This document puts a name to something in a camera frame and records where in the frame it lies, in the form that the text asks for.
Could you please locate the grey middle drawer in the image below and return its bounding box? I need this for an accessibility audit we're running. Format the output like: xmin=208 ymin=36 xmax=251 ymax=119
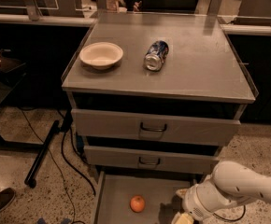
xmin=84 ymin=146 xmax=219 ymax=175

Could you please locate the grey metal drawer cabinet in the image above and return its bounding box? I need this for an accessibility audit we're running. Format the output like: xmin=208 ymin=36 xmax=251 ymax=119
xmin=63 ymin=13 xmax=258 ymax=224

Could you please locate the orange fruit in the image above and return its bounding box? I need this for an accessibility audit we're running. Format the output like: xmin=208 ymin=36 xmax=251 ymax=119
xmin=130 ymin=195 xmax=146 ymax=213

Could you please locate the grey drawer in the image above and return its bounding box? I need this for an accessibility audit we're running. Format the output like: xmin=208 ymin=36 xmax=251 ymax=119
xmin=84 ymin=146 xmax=219 ymax=175
xmin=91 ymin=168 xmax=198 ymax=224
xmin=71 ymin=109 xmax=240 ymax=146

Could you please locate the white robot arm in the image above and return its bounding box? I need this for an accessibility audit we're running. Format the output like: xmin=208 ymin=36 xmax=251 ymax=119
xmin=171 ymin=161 xmax=271 ymax=224

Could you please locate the white paper bowl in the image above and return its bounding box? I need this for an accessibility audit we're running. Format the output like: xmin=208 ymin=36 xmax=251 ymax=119
xmin=79 ymin=42 xmax=123 ymax=70

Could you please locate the black stand leg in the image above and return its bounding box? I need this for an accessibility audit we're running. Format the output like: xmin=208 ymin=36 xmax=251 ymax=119
xmin=24 ymin=120 xmax=59 ymax=189

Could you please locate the blue silver soda can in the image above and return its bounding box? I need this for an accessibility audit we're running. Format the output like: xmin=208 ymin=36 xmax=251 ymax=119
xmin=144 ymin=40 xmax=169 ymax=72

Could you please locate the grey top drawer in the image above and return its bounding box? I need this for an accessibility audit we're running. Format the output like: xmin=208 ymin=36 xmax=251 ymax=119
xmin=71 ymin=109 xmax=240 ymax=146

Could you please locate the black box with label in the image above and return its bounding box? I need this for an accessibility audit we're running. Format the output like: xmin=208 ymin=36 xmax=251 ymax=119
xmin=0 ymin=49 xmax=26 ymax=78

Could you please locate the grey bottom drawer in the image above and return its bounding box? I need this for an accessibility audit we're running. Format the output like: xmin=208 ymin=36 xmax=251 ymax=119
xmin=91 ymin=168 xmax=198 ymax=224

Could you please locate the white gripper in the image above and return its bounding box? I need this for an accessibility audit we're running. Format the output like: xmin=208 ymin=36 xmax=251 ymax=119
xmin=171 ymin=180 xmax=233 ymax=224

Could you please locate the black side table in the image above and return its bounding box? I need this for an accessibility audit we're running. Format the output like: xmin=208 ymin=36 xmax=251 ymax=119
xmin=0 ymin=49 xmax=45 ymax=151

